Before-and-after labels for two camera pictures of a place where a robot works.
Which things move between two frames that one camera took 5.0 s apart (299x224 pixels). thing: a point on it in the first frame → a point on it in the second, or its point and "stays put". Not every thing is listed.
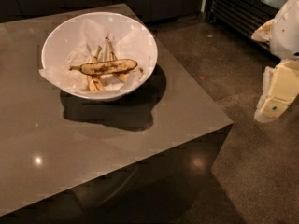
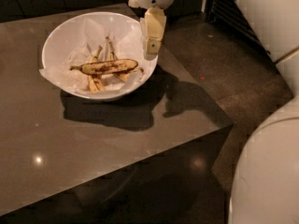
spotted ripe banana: [106, 66] stays put
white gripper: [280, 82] → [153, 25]
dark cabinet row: [149, 4] stays put
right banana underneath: [124, 76] stays put
